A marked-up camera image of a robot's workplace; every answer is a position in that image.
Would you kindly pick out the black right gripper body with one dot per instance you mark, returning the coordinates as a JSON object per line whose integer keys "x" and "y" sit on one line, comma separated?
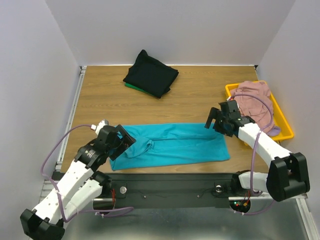
{"x": 217, "y": 120}

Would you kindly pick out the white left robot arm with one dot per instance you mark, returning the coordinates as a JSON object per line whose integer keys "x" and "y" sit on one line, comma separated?
{"x": 79, "y": 185}

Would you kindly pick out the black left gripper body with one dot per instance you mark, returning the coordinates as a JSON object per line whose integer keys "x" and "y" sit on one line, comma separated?
{"x": 111, "y": 148}

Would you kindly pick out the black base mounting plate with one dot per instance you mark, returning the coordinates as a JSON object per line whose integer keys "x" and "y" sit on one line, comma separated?
{"x": 170, "y": 190}

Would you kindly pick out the pink t shirt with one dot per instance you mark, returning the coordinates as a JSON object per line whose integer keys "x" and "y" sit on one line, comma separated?
{"x": 253, "y": 100}

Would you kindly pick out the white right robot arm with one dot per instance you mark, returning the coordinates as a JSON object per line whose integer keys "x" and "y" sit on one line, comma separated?
{"x": 287, "y": 175}

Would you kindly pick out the folded green t shirt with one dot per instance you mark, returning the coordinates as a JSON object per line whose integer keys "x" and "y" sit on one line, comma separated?
{"x": 135, "y": 88}

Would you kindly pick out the turquoise t shirt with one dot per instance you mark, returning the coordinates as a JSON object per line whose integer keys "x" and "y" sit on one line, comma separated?
{"x": 159, "y": 145}

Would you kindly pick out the folded black t shirt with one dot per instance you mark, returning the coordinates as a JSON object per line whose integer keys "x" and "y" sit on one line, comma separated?
{"x": 151, "y": 75}

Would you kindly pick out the lavender t shirt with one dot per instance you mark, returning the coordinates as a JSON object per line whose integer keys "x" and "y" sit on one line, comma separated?
{"x": 274, "y": 131}

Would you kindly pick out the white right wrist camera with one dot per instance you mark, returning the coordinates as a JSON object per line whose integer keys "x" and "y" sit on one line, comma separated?
{"x": 230, "y": 99}

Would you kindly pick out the aluminium front frame rail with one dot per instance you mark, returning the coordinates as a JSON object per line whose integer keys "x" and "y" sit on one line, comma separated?
{"x": 47, "y": 187}

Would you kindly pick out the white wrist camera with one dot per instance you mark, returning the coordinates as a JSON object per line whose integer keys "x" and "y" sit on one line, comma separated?
{"x": 99, "y": 126}
{"x": 230, "y": 99}

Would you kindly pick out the aluminium left side rail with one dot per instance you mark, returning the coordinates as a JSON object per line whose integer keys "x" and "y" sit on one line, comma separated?
{"x": 63, "y": 145}

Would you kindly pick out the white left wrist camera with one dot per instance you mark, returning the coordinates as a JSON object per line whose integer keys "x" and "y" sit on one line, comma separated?
{"x": 99, "y": 126}

